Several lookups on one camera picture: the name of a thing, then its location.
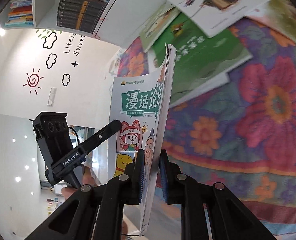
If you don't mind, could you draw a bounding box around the black book set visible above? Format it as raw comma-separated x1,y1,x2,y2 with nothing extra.
56,0,108,33

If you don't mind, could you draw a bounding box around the dark green cover book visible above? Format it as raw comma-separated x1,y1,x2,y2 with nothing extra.
149,13,252,107

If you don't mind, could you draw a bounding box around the white bookshelf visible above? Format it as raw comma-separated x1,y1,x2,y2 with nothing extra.
0,0,166,47

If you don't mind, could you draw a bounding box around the left hand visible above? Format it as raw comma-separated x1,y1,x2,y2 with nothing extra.
61,166,99,201

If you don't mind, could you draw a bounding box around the white wisdom stories book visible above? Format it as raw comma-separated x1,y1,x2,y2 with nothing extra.
167,0,269,37

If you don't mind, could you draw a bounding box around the comic Analects book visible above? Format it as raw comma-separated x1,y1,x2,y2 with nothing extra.
107,44,177,235

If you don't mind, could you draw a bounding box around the floral quilted mat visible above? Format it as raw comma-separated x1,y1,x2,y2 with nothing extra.
116,0,296,238

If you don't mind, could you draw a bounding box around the light green picture book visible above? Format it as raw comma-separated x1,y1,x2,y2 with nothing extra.
139,2,180,53

